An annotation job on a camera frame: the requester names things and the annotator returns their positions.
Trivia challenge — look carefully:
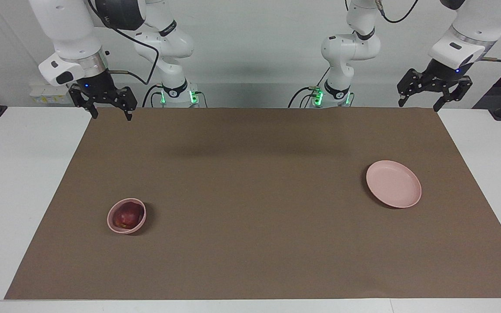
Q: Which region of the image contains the red apple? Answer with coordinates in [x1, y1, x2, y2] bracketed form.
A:
[113, 201, 144, 229]

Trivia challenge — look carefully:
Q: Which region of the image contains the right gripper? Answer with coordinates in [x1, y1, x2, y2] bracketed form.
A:
[68, 70, 138, 122]

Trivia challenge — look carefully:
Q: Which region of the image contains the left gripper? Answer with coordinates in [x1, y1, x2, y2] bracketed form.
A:
[397, 58, 473, 113]

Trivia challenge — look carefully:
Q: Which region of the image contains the pink plate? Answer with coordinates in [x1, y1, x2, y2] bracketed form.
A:
[366, 160, 422, 209]

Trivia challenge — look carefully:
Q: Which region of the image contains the pink bowl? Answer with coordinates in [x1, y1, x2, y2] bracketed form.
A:
[107, 198, 147, 235]

